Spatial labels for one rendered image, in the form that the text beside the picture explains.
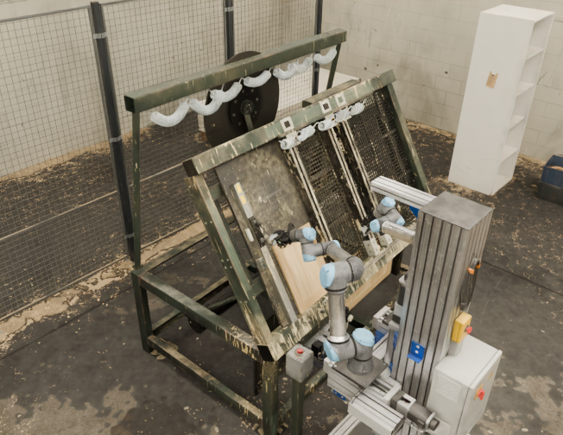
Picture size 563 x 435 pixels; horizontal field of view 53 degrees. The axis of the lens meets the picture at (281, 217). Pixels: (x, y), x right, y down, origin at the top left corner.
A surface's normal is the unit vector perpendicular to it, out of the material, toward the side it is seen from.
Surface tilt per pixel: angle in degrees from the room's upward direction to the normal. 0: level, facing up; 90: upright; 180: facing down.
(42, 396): 0
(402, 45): 90
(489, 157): 90
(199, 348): 0
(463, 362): 0
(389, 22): 90
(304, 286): 60
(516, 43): 90
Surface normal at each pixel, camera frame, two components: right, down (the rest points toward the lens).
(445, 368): 0.01, -0.85
